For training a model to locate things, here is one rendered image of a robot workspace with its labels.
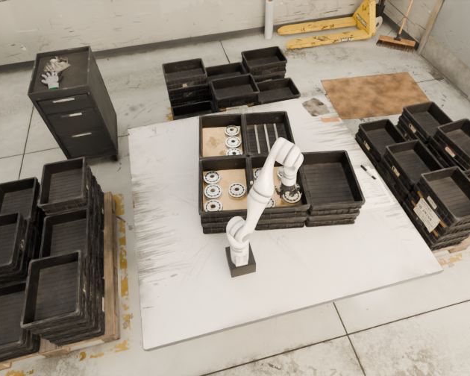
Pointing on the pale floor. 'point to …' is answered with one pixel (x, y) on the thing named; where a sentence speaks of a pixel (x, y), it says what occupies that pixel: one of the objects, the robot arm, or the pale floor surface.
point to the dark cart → (76, 105)
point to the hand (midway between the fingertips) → (286, 196)
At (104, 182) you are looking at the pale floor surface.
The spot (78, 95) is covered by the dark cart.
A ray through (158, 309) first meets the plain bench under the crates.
